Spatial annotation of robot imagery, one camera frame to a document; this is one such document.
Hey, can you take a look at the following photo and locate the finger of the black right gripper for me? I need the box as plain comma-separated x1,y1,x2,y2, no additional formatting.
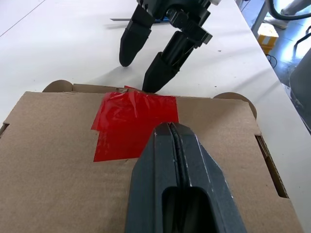
141,16,214,95
119,4,154,67

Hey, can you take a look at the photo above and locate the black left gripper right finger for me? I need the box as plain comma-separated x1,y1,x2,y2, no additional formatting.
171,122,247,233

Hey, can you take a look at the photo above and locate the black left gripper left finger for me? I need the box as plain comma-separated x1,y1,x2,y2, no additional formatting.
124,122,186,233

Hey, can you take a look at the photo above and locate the brown cardboard box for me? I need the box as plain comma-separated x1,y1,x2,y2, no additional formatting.
0,80,292,233

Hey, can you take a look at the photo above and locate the yellow box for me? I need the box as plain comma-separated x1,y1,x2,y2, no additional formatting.
257,23,280,56

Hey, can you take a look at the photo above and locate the red tape patch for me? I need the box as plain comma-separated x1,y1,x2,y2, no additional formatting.
90,85,180,163

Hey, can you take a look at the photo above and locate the white shoe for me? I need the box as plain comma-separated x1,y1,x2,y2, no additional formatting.
280,0,307,16
263,17,290,29

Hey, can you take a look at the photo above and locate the black angled leg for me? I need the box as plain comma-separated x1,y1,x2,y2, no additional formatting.
293,26,311,52

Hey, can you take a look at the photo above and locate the grey metal post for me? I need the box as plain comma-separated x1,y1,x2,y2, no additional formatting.
251,0,271,37

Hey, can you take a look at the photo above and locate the thin black floor cable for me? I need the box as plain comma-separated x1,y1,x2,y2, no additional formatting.
265,54,279,69

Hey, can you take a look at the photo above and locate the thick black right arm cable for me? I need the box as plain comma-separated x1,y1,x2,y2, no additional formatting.
267,0,311,22

